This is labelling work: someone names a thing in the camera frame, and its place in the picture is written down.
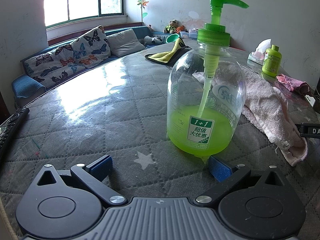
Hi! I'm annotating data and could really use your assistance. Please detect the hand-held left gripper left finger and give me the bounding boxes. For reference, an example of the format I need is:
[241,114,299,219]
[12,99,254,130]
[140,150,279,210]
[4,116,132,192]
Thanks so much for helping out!
[36,154,127,204]

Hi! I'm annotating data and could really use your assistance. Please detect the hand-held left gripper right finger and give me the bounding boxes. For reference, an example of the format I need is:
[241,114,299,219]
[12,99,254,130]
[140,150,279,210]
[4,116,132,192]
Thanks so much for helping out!
[195,155,286,203]

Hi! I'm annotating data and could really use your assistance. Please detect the clear pump bottle green soap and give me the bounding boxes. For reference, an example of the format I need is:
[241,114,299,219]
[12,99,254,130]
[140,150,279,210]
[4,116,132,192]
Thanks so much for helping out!
[166,0,250,157]

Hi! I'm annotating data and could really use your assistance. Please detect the pale pink towel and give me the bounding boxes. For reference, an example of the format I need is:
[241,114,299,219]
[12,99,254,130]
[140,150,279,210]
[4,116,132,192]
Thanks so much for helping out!
[192,66,308,167]

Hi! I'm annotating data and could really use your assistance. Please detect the purple pink cloth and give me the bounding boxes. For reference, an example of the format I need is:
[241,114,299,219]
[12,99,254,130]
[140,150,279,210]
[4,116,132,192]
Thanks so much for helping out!
[276,74,313,97]

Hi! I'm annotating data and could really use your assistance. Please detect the small green bottle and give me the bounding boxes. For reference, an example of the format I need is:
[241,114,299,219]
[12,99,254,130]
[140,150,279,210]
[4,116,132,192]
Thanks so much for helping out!
[261,44,282,77]

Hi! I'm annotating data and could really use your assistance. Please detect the tissue pack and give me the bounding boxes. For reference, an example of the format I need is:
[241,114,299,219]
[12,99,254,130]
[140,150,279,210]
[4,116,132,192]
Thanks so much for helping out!
[247,39,272,64]

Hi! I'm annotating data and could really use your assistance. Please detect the black remote control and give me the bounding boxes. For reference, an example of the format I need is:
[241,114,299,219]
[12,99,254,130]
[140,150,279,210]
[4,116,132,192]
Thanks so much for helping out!
[0,107,30,160]

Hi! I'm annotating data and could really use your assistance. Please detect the blue sofa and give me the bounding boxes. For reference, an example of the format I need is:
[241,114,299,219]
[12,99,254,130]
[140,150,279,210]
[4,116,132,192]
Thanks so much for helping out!
[11,26,155,105]

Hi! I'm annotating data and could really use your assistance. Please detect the butterfly print cushion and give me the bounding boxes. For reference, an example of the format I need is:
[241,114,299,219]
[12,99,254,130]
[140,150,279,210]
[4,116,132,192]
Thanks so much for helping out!
[24,25,112,89]

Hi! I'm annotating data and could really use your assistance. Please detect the yellow grey microfiber cloth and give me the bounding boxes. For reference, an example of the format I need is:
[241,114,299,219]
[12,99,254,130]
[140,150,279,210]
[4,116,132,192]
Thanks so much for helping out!
[144,37,193,67]

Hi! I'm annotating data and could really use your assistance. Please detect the grey cushion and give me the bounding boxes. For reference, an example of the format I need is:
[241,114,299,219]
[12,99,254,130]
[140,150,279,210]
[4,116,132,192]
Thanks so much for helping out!
[106,28,146,57]

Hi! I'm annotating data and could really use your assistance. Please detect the panda plush toy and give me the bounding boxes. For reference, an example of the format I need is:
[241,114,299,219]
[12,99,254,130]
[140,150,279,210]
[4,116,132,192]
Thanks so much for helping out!
[144,35,163,47]

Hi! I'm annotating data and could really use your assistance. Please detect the clear plastic storage box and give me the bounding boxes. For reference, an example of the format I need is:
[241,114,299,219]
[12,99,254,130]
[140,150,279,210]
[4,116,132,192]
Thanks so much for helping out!
[180,27,200,40]

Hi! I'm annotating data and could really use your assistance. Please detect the teddy bear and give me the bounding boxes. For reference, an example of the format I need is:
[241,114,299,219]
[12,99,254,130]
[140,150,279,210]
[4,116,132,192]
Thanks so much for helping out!
[163,19,178,34]

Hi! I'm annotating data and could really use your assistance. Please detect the window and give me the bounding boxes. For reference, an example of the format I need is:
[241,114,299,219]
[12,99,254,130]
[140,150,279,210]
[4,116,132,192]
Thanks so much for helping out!
[42,0,125,28]

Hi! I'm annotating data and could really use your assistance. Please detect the pinwheel flower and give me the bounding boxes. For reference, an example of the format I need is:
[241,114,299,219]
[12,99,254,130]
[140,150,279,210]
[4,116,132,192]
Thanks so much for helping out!
[136,0,150,25]

